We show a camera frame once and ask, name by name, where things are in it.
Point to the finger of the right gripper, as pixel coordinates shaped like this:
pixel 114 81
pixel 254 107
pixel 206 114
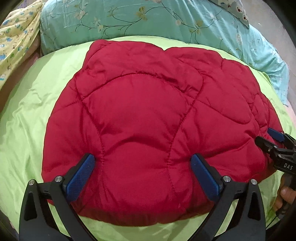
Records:
pixel 287 140
pixel 265 145

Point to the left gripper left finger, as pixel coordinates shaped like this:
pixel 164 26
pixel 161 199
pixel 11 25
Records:
pixel 47 213

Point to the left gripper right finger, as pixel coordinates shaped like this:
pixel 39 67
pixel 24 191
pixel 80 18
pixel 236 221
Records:
pixel 238 212

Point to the red quilted puffer jacket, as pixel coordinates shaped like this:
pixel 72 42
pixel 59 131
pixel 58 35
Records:
pixel 143 111

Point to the person's right hand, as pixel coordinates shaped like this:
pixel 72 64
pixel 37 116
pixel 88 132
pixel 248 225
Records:
pixel 284 194

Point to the grey bear print pillow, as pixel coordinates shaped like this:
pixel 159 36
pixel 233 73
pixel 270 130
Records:
pixel 236 9

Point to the yellow cartoon print blanket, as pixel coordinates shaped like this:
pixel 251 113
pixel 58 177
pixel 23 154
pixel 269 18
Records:
pixel 18 32

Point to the teal floral quilt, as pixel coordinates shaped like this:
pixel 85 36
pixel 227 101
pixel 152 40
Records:
pixel 66 23

